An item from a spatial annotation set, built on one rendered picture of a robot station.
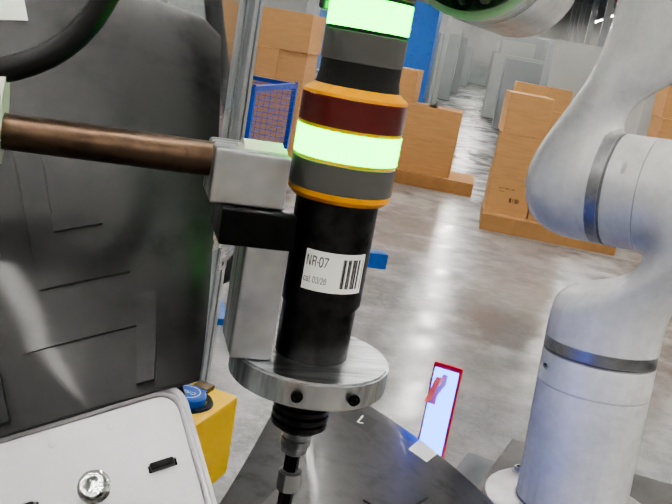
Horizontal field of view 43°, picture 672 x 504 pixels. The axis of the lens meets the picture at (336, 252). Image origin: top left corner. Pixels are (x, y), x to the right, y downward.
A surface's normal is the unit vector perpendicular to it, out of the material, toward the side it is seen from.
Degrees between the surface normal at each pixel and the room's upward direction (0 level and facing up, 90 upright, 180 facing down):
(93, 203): 48
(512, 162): 90
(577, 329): 87
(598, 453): 86
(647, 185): 77
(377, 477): 13
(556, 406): 89
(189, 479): 53
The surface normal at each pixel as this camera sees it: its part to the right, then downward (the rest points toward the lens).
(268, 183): 0.22, 0.28
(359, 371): 0.17, -0.96
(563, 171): -0.51, 0.03
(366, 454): 0.39, -0.90
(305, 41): -0.19, 0.21
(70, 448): 0.14, -0.36
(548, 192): -0.72, 0.21
